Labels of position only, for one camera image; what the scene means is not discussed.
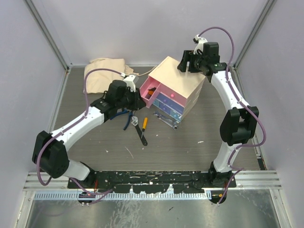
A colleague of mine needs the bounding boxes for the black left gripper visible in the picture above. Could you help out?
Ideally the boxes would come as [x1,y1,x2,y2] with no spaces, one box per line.
[116,87,146,111]

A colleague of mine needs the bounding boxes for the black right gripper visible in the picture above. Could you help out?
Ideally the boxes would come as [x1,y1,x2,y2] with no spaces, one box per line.
[176,51,205,74]

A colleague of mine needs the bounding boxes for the small black orange brush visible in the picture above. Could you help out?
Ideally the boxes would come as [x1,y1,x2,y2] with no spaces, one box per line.
[145,87,156,99]

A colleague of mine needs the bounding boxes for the black adjustable wrench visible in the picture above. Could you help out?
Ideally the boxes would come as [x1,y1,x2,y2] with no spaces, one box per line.
[131,116,148,146]

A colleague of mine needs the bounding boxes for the orange handle screwdriver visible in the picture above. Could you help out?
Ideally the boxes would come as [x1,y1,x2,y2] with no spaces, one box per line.
[141,117,148,138]

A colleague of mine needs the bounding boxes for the pastel mini drawer chest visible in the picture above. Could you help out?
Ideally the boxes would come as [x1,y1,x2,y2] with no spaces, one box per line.
[140,56,206,122]

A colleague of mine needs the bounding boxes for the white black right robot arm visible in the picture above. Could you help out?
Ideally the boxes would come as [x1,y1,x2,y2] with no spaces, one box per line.
[177,39,259,187]

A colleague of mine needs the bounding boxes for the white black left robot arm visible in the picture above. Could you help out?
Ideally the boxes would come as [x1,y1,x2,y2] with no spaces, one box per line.
[32,77,146,188]

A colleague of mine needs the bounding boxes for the silver combination wrench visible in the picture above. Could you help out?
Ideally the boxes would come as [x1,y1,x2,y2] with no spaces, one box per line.
[153,111,180,125]

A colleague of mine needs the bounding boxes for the silver ratchet wrench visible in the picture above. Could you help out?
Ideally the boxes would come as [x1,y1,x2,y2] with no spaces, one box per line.
[156,115,180,130]

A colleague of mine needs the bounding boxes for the beige folded cloth bag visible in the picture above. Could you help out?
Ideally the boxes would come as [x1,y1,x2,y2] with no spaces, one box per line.
[84,57,144,94]

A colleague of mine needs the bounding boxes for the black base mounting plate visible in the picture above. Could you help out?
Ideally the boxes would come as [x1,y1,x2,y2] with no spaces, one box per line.
[80,171,236,194]

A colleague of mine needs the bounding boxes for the blue handle pliers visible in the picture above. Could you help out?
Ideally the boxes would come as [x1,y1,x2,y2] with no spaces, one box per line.
[110,109,136,131]

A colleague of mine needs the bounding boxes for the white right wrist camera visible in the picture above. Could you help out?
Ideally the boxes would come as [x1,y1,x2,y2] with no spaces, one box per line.
[193,34,208,54]

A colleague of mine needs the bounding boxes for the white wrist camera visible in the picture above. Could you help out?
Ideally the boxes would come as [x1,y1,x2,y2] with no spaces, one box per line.
[123,75,139,92]
[193,34,208,54]

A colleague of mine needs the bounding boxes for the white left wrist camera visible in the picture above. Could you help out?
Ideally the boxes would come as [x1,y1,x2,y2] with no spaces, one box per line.
[123,75,139,92]

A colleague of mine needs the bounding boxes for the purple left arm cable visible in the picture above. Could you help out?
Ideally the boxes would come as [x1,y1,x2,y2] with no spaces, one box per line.
[37,68,126,186]

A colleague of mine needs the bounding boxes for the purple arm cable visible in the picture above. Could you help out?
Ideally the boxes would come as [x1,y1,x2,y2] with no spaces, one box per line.
[199,27,268,205]
[37,68,126,186]

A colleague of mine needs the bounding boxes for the light blue cable duct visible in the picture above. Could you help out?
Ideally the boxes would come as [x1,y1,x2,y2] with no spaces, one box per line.
[34,191,211,200]

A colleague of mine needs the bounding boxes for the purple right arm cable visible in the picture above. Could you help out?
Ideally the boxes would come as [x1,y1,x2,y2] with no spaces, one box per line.
[199,27,268,205]

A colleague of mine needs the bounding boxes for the aluminium frame rail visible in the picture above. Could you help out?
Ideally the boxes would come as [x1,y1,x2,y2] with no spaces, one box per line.
[23,172,72,190]

